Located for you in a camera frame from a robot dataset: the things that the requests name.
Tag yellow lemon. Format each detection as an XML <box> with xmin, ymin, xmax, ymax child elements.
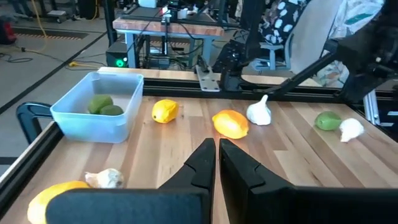
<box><xmin>151</xmin><ymin>98</ymin><xmax>180</xmax><ymax>124</ymax></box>
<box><xmin>27</xmin><ymin>180</ymin><xmax>91</xmax><ymax>224</ymax></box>
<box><xmin>211</xmin><ymin>109</ymin><xmax>250</xmax><ymax>140</ymax></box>

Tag black clamp handle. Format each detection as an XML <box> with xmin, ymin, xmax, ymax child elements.
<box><xmin>16</xmin><ymin>101</ymin><xmax>54</xmax><ymax>146</ymax></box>

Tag light grey office chair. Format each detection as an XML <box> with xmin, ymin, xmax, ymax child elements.
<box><xmin>250</xmin><ymin>30</ymin><xmax>295</xmax><ymax>72</ymax></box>

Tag clear plastic bin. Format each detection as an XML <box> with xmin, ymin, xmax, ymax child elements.
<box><xmin>49</xmin><ymin>71</ymin><xmax>145</xmax><ymax>144</ymax></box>

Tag yellow floor cable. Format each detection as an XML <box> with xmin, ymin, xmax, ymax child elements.
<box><xmin>14</xmin><ymin>0</ymin><xmax>100</xmax><ymax>69</ymax></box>

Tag red equipment case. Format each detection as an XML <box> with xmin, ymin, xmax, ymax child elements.
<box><xmin>0</xmin><ymin>21</ymin><xmax>18</xmax><ymax>45</ymax></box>

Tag silver mounting plate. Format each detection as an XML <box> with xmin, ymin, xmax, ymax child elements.
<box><xmin>195</xmin><ymin>64</ymin><xmax>222</xmax><ymax>93</ymax></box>

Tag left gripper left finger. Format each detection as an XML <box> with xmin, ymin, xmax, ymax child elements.
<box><xmin>45</xmin><ymin>138</ymin><xmax>216</xmax><ymax>224</ymax></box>

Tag workbench with grey legs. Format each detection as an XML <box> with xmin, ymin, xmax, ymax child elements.
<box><xmin>112</xmin><ymin>15</ymin><xmax>225</xmax><ymax>68</ymax></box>

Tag black computer tower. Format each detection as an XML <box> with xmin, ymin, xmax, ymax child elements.
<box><xmin>105</xmin><ymin>40</ymin><xmax>129</xmax><ymax>69</ymax></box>

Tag black patterned cloth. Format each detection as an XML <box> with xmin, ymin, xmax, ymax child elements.
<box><xmin>259</xmin><ymin>0</ymin><xmax>308</xmax><ymax>44</ymax></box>

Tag beige cloth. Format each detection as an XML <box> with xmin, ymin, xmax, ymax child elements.
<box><xmin>290</xmin><ymin>0</ymin><xmax>343</xmax><ymax>75</ymax></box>

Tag white garlic bulb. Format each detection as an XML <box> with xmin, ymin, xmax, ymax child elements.
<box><xmin>338</xmin><ymin>117</ymin><xmax>365</xmax><ymax>143</ymax></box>
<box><xmin>84</xmin><ymin>167</ymin><xmax>124</xmax><ymax>190</ymax></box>
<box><xmin>246</xmin><ymin>94</ymin><xmax>272</xmax><ymax>126</ymax></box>

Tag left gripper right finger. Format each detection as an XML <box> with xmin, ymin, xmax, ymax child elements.
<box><xmin>219</xmin><ymin>138</ymin><xmax>398</xmax><ymax>224</ymax></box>

